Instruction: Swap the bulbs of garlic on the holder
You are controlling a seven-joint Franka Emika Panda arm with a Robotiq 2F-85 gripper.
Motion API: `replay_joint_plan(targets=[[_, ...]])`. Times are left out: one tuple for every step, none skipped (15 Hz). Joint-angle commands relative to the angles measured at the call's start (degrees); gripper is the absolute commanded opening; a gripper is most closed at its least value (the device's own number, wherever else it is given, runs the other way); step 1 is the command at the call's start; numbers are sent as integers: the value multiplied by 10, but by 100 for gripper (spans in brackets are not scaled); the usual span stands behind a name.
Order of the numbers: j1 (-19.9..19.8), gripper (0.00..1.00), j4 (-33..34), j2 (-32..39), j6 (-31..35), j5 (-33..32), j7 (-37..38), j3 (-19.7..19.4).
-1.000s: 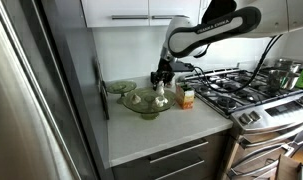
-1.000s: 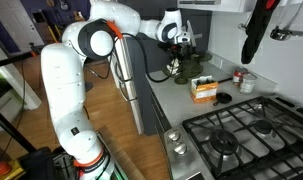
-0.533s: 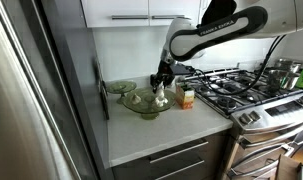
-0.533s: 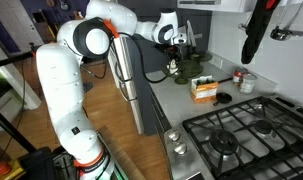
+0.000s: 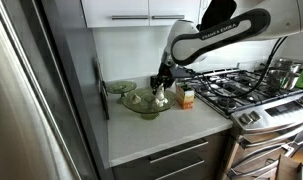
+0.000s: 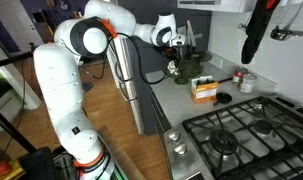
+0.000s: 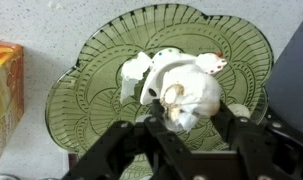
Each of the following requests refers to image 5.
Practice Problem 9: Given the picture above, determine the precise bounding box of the small green glass cake stand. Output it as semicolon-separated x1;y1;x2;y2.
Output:
105;80;138;105

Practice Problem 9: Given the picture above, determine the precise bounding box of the dark grey drawer cabinet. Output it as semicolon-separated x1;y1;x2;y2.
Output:
112;131;231;180

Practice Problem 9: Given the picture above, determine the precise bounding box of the black handled kitchen knife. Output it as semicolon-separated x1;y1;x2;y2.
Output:
100;85;111;121

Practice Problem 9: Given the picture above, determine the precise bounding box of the large green glass cake stand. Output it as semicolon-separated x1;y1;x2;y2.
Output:
121;87;177;121

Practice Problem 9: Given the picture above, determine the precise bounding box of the steel stove knob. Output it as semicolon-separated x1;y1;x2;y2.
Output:
239;113;253;125
249;110;262;122

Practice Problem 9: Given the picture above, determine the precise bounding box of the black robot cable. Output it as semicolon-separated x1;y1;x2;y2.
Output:
187;36;289;100

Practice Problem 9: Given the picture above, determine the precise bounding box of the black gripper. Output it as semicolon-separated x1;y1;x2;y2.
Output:
150;61;179;96

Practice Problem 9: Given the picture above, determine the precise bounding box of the white garlic bulb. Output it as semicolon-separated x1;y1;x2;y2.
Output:
130;94;142;105
155;97;169;108

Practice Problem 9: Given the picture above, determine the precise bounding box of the stainless steel gas stove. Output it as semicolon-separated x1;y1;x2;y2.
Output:
177;66;303;180

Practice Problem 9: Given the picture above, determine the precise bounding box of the orange tea box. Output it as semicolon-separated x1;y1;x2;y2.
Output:
175;82;196;110

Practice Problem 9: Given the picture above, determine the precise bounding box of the stainless steel refrigerator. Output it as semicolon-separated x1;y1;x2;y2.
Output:
0;0;99;180

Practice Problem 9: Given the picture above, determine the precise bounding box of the black cast iron stove grate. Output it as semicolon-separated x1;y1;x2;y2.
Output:
180;68;303;116

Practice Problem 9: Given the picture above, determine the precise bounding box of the white wall cabinet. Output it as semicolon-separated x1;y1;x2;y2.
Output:
80;0;212;29

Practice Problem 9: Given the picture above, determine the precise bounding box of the steel cooking pot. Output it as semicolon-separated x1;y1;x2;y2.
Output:
267;58;303;91

